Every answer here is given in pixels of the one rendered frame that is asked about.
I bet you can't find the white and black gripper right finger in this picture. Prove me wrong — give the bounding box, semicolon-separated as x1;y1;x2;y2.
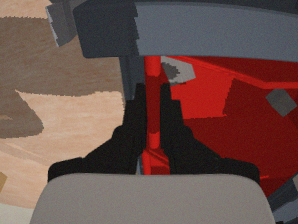
160;83;260;186

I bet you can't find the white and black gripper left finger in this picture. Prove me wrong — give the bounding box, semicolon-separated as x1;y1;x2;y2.
47;83;147;183

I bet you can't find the grey block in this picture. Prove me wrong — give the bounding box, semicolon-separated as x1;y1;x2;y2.
265;89;298;117
161;56;196;87

